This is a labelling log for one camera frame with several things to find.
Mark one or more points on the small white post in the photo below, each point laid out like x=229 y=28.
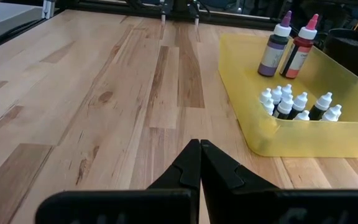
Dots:
x=196 y=21
x=163 y=20

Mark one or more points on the yellow translucent plastic bin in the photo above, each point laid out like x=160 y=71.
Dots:
x=306 y=143

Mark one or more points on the small green food coloring bottle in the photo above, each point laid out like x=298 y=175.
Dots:
x=269 y=108

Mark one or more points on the small orange food coloring bottle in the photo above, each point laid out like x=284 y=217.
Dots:
x=330 y=115

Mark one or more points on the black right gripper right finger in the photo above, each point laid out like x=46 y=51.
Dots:
x=219 y=177

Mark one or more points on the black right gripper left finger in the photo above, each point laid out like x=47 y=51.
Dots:
x=185 y=174

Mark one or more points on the large red food coloring bottle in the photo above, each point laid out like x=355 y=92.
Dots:
x=297 y=59

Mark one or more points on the silver aluminium extrusion post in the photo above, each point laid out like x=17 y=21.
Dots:
x=48 y=7

